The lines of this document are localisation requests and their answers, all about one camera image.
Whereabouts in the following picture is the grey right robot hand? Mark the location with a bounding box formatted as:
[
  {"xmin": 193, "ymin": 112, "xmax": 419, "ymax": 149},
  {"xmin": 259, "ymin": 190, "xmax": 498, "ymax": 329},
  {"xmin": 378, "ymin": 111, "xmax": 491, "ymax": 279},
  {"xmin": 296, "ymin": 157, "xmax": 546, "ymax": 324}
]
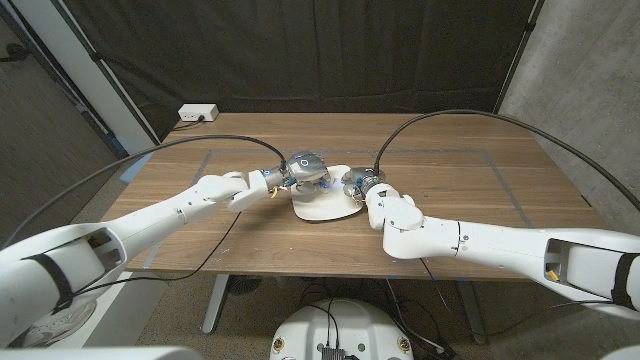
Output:
[{"xmin": 340, "ymin": 166, "xmax": 388, "ymax": 202}]

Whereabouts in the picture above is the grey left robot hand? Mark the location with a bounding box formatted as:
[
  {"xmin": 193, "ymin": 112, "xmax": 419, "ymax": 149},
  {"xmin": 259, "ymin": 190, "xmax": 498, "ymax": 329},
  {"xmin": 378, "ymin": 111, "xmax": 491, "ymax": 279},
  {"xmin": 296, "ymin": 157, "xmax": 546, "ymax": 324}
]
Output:
[{"xmin": 282, "ymin": 150, "xmax": 333, "ymax": 196}]

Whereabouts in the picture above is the white rounded square plate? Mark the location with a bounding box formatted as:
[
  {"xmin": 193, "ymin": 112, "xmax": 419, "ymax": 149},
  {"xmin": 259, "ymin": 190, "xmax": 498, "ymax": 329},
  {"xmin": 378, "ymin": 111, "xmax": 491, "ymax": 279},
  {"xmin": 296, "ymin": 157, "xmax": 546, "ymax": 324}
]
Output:
[{"xmin": 290, "ymin": 164, "xmax": 365, "ymax": 222}]

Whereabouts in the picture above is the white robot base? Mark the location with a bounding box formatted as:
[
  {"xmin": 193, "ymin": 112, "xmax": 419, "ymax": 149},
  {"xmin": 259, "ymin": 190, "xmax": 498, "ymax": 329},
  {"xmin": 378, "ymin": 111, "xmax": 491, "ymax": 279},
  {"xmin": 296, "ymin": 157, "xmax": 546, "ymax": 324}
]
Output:
[{"xmin": 269, "ymin": 298, "xmax": 415, "ymax": 360}]

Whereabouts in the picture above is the black backdrop curtain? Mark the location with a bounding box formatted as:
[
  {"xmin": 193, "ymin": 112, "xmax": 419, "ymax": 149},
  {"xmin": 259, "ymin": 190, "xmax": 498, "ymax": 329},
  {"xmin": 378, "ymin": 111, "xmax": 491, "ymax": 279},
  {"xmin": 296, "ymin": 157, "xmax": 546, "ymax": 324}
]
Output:
[{"xmin": 59, "ymin": 0, "xmax": 544, "ymax": 144}]

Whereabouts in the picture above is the white power strip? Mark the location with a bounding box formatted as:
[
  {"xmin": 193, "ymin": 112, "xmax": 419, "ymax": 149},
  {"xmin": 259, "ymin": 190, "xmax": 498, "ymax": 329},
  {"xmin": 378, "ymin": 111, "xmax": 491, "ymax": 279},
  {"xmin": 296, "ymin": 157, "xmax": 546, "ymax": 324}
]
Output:
[{"xmin": 177, "ymin": 103, "xmax": 220, "ymax": 123}]

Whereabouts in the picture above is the dark round floor fan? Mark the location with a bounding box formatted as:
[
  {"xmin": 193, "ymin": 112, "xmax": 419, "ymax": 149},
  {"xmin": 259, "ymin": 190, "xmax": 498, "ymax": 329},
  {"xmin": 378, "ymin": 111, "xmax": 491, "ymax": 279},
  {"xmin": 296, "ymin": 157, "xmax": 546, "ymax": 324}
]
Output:
[{"xmin": 227, "ymin": 274, "xmax": 262, "ymax": 296}]

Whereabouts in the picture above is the grey metal table leg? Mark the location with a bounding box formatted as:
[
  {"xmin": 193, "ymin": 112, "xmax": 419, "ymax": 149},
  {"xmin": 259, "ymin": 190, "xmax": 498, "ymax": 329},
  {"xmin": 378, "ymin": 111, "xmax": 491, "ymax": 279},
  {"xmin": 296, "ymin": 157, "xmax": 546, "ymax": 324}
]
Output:
[
  {"xmin": 201, "ymin": 273, "xmax": 231, "ymax": 335},
  {"xmin": 454, "ymin": 279, "xmax": 489, "ymax": 345}
]

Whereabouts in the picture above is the light blue floor object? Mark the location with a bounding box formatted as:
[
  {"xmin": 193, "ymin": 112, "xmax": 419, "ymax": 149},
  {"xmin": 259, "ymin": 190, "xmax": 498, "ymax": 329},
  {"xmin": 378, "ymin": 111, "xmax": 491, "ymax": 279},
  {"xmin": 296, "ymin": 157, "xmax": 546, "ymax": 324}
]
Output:
[{"xmin": 118, "ymin": 151, "xmax": 155, "ymax": 186}]

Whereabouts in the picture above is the black backdrop stand pole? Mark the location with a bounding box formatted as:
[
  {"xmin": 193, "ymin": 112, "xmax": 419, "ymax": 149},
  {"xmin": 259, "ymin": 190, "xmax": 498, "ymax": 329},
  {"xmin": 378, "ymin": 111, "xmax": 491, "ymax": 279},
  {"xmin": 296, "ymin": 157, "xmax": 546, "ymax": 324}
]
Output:
[
  {"xmin": 49, "ymin": 0, "xmax": 161, "ymax": 147},
  {"xmin": 493, "ymin": 0, "xmax": 546, "ymax": 114}
]

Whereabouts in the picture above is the white floor board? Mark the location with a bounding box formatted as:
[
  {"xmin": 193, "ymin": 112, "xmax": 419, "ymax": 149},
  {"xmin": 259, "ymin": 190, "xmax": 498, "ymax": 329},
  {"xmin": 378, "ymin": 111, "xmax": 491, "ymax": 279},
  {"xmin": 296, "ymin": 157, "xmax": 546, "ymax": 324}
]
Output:
[{"xmin": 64, "ymin": 272, "xmax": 169, "ymax": 349}]

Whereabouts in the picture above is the grey white sneaker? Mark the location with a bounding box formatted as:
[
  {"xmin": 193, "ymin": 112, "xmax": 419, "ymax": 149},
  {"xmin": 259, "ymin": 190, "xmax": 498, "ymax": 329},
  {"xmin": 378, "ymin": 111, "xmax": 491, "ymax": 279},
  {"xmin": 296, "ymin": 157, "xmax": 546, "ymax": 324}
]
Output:
[{"xmin": 9, "ymin": 299, "xmax": 96, "ymax": 349}]

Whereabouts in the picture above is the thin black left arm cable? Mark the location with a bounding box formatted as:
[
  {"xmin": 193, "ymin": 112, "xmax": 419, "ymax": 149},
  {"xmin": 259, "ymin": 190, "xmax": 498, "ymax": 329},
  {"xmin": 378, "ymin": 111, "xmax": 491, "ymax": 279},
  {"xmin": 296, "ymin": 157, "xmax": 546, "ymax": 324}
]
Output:
[{"xmin": 74, "ymin": 212, "xmax": 242, "ymax": 296}]

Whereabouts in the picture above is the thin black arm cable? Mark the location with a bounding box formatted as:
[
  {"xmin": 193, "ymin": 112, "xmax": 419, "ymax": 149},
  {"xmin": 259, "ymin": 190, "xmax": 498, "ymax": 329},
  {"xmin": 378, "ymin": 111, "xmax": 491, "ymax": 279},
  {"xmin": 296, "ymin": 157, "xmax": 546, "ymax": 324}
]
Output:
[
  {"xmin": 74, "ymin": 212, "xmax": 242, "ymax": 296},
  {"xmin": 419, "ymin": 258, "xmax": 451, "ymax": 314}
]

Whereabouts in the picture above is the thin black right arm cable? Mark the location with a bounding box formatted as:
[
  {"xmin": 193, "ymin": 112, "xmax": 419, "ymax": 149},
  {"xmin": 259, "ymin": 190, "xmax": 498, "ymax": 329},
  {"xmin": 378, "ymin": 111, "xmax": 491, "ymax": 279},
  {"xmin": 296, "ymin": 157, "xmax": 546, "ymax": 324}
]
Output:
[{"xmin": 419, "ymin": 258, "xmax": 451, "ymax": 314}]

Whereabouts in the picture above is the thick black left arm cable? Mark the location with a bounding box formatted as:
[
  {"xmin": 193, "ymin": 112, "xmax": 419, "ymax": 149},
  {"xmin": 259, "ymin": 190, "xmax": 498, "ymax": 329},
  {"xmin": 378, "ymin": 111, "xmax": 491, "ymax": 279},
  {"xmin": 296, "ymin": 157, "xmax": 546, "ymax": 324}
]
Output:
[{"xmin": 0, "ymin": 134, "xmax": 287, "ymax": 249}]

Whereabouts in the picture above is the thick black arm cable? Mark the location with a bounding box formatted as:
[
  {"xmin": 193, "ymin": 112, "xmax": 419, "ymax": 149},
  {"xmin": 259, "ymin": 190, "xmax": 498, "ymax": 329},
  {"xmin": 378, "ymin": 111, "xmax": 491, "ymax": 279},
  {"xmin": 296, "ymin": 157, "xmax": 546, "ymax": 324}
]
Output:
[
  {"xmin": 0, "ymin": 134, "xmax": 287, "ymax": 249},
  {"xmin": 372, "ymin": 109, "xmax": 640, "ymax": 211}
]

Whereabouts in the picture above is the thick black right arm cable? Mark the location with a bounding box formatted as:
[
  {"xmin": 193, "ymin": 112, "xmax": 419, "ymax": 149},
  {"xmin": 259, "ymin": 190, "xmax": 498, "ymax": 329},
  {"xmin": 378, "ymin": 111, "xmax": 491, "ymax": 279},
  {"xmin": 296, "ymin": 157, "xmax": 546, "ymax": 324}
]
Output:
[{"xmin": 372, "ymin": 109, "xmax": 640, "ymax": 211}]

